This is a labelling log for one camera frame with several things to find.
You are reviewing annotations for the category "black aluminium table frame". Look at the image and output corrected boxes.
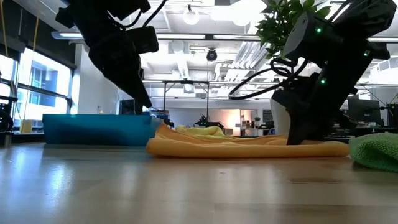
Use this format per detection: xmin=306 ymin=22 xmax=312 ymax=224
xmin=0 ymin=133 xmax=353 ymax=147

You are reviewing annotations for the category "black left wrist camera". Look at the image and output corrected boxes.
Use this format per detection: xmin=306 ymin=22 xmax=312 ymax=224
xmin=127 ymin=26 xmax=160 ymax=55

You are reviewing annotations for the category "round white ring lamp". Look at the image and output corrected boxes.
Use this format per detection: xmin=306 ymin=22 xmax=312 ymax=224
xmin=182 ymin=5 xmax=201 ymax=26

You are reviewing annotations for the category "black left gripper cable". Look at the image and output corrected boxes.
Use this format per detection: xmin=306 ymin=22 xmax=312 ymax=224
xmin=107 ymin=0 xmax=169 ymax=30

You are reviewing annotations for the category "black metal frame stand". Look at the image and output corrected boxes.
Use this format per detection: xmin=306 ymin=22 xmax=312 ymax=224
xmin=161 ymin=80 xmax=213 ymax=129

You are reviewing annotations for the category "yellow box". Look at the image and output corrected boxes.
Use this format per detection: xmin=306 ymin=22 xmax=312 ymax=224
xmin=20 ymin=119 xmax=33 ymax=134

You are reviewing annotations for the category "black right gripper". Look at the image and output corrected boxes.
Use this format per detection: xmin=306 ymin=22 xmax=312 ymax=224
xmin=270 ymin=72 xmax=358 ymax=146

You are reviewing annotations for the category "green microfiber towel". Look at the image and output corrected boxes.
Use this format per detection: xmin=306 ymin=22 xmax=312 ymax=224
xmin=348 ymin=133 xmax=398 ymax=172

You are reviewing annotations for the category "green leafy plant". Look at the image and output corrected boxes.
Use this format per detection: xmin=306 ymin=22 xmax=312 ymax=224
xmin=256 ymin=0 xmax=332 ymax=60

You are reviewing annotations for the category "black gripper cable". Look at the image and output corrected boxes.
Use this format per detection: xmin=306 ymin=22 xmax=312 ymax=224
xmin=107 ymin=0 xmax=169 ymax=30
xmin=228 ymin=57 xmax=309 ymax=101

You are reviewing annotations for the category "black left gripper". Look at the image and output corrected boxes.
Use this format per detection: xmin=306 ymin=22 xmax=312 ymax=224
xmin=88 ymin=30 xmax=154 ymax=116

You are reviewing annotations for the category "orange microfiber towel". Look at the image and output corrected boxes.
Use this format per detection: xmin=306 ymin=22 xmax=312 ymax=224
xmin=146 ymin=123 xmax=350 ymax=159

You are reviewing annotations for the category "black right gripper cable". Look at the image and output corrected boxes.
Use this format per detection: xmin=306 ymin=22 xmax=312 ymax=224
xmin=228 ymin=57 xmax=309 ymax=101

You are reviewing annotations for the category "black computer monitor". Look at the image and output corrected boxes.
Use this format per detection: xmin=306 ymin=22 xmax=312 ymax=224
xmin=119 ymin=98 xmax=136 ymax=116
xmin=347 ymin=96 xmax=382 ymax=124

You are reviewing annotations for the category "teal plastic bin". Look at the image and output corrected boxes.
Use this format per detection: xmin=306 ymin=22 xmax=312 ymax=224
xmin=42 ymin=113 xmax=165 ymax=147

